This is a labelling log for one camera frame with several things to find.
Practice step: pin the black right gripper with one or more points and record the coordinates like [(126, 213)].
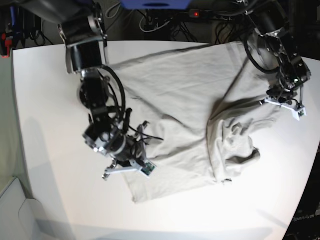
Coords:
[(117, 143)]

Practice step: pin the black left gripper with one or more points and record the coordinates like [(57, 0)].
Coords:
[(278, 95)]

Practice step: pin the beige t-shirt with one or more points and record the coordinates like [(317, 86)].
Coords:
[(202, 105)]

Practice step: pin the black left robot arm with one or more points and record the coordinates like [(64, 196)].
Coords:
[(272, 24)]

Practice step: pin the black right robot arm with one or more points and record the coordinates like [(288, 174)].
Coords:
[(81, 27)]

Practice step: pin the black power strip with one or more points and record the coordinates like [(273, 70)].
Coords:
[(207, 15)]

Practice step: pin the red black tool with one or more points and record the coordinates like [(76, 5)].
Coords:
[(5, 45)]

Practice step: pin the blue box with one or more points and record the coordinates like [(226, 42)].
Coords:
[(155, 4)]

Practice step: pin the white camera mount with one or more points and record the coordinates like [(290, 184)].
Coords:
[(296, 108)]

